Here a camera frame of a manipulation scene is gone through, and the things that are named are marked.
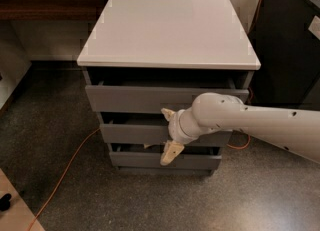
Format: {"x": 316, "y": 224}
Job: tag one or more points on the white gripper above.
{"x": 174, "y": 129}

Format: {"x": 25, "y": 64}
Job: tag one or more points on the grey bottom drawer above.
{"x": 191, "y": 158}

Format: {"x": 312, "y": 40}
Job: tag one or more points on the grey drawer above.
{"x": 191, "y": 158}
{"x": 147, "y": 99}
{"x": 152, "y": 132}

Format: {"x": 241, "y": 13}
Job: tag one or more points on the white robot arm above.
{"x": 295, "y": 130}

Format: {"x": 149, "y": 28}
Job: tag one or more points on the grey middle drawer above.
{"x": 152, "y": 132}

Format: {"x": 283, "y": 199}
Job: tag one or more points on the grey top drawer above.
{"x": 147, "y": 99}

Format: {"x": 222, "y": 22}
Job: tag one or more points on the grey drawer cabinet white top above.
{"x": 167, "y": 43}

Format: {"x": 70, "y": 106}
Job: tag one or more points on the brown snack bag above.
{"x": 147, "y": 146}

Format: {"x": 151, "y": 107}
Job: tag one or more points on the light wooden board corner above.
{"x": 18, "y": 217}

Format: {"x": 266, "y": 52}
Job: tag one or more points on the black object on wooden board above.
{"x": 5, "y": 202}

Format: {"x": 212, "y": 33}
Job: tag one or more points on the white wall cabinet at left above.
{"x": 14, "y": 64}

